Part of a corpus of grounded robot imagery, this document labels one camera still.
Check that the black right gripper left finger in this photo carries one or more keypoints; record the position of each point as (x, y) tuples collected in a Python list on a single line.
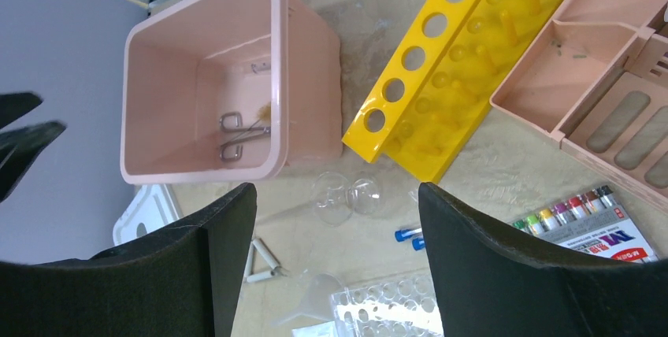
[(181, 280)]

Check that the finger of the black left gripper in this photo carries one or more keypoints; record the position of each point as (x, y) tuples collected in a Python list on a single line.
[(16, 105), (20, 148)]

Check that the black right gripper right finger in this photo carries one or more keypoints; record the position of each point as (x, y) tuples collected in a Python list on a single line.
[(491, 279)]

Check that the metal crucible tongs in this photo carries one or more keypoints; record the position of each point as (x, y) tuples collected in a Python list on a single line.
[(232, 124)]

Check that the brown test tube brush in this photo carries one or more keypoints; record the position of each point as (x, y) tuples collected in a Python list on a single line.
[(264, 115)]

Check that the blue capped test tube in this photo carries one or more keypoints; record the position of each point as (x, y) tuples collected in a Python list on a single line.
[(418, 244), (407, 233)]

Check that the white bin lid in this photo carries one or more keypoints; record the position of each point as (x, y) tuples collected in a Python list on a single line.
[(152, 208)]

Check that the clear well plate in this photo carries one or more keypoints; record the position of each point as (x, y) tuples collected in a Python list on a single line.
[(396, 306)]

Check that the marker pen pack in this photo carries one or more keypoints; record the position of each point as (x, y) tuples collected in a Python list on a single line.
[(592, 222)]

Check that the clear plastic funnel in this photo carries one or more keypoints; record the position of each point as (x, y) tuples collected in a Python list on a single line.
[(316, 301)]

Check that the small white plastic bag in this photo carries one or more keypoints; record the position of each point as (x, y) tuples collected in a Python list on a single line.
[(327, 329)]

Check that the clear glass beaker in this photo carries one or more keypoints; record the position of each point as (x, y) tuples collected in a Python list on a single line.
[(335, 198)]

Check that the yellow test tube rack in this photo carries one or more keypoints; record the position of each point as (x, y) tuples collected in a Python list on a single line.
[(434, 91)]

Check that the pink plastic bin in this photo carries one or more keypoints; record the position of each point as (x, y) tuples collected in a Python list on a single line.
[(199, 59)]

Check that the pink plastic desk organizer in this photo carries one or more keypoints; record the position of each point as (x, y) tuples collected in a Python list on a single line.
[(592, 78)]

